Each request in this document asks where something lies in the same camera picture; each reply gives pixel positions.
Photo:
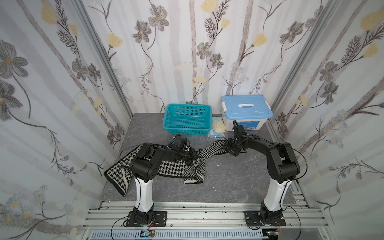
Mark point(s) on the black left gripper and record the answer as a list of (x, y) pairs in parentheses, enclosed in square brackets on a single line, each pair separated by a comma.
[(188, 153)]

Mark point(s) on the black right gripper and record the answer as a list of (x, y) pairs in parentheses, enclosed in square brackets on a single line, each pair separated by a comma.
[(231, 146)]

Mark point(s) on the black white knitted scarf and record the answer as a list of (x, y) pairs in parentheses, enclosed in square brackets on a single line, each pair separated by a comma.
[(120, 176)]

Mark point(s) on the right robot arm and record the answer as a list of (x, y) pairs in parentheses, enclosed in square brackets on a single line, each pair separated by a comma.
[(282, 167)]

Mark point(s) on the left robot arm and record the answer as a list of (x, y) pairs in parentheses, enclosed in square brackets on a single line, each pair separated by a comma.
[(145, 167)]

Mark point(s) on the teal plastic basket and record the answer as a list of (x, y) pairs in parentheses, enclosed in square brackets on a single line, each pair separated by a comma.
[(183, 119)]

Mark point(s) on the bag of blue masks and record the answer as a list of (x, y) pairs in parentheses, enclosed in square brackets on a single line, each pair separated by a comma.
[(214, 135)]

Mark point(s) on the bag of white gloves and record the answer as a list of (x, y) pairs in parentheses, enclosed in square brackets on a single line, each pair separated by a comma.
[(219, 125)]

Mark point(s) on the white box with blue lid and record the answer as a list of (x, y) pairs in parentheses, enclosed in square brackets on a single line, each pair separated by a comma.
[(251, 111)]

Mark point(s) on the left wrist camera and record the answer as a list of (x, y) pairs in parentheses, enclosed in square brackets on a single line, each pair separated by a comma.
[(178, 142)]

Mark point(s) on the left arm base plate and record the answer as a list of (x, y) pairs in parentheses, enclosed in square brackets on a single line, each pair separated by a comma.
[(152, 219)]

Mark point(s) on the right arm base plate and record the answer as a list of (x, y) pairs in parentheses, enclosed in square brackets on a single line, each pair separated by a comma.
[(265, 218)]

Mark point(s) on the white slotted cable duct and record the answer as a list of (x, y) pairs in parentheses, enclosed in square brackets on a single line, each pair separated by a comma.
[(163, 234)]

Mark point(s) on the aluminium rail frame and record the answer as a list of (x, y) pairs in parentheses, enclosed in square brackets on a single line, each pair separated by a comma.
[(303, 222)]

